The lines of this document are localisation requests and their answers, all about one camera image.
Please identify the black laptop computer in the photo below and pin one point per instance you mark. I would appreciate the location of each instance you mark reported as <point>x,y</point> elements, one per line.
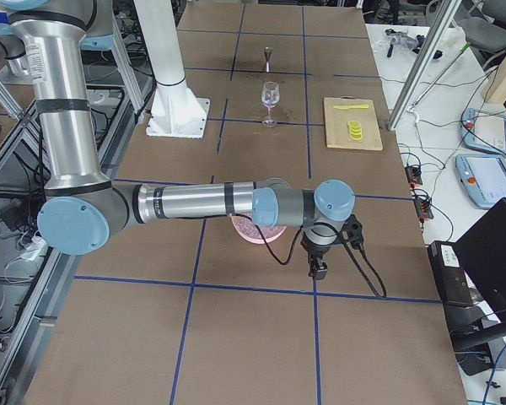
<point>481,251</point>

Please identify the black box device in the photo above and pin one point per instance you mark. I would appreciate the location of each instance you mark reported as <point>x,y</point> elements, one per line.
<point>449,276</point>

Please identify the yellow plastic knife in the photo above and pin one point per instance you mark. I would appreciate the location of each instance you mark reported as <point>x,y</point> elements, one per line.
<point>351,107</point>

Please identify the teach pendant near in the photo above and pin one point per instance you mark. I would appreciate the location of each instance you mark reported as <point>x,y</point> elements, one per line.
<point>483,177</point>

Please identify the teach pendant far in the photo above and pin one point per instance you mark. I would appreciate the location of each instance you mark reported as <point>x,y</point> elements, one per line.
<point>484,131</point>

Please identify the teach pendant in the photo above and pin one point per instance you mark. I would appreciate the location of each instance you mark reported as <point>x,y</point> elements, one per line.
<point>483,177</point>
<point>484,131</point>

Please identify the clear wine glass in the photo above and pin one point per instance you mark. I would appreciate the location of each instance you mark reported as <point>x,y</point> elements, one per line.
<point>270,97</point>

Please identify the aluminium frame post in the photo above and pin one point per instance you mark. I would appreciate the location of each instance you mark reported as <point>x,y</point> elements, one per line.
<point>441,23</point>

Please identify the steel jigger measuring cup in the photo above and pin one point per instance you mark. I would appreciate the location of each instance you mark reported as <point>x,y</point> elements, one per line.
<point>267,54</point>

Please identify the pile of clear ice cubes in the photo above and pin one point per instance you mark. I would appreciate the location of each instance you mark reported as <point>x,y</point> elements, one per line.
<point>247,228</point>

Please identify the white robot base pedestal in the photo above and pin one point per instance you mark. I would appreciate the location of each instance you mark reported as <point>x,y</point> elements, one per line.
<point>176,112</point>

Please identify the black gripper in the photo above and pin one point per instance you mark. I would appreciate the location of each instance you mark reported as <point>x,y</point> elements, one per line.
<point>314,251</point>

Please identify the bamboo cutting board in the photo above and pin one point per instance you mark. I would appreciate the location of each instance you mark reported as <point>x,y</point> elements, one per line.
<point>336,130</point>

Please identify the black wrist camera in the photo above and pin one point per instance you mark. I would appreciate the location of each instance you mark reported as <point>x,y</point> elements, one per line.
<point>353,229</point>

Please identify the pink bowl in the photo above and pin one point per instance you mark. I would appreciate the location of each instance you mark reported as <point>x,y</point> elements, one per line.
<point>238,197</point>

